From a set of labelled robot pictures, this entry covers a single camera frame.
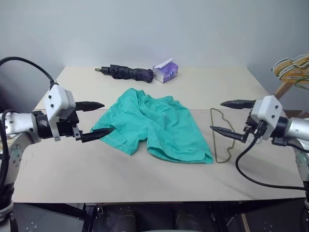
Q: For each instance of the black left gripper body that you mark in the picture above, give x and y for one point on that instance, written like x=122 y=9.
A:
x=67 y=125

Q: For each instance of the dark rounded shape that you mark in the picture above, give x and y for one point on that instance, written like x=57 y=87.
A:
x=131 y=220

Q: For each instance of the wooden rack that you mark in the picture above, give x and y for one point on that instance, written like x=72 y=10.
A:
x=283 y=88

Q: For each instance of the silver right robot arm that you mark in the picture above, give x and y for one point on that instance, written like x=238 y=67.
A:
x=297 y=128

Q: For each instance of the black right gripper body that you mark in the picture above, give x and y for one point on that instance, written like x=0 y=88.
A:
x=253 y=129

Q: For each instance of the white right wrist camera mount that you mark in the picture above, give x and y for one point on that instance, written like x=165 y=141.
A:
x=268 y=108

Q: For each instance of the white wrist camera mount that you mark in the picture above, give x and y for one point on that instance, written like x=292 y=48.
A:
x=268 y=108
x=58 y=99

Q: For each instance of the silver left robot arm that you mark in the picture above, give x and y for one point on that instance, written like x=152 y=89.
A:
x=17 y=123

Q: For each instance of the folded black umbrella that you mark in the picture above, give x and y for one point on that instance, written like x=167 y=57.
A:
x=130 y=72

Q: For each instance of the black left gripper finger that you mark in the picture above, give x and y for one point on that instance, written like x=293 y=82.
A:
x=89 y=106
x=96 y=134

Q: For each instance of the black metal table leg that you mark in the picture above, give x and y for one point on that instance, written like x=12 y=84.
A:
x=90 y=217

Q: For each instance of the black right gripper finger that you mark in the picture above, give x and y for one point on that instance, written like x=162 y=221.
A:
x=239 y=104
x=228 y=134

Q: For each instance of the green shorts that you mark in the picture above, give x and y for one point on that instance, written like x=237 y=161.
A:
x=157 y=125

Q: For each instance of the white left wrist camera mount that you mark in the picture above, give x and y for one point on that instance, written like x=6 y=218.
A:
x=58 y=99

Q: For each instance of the purple tissue box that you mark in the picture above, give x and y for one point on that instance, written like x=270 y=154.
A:
x=166 y=73

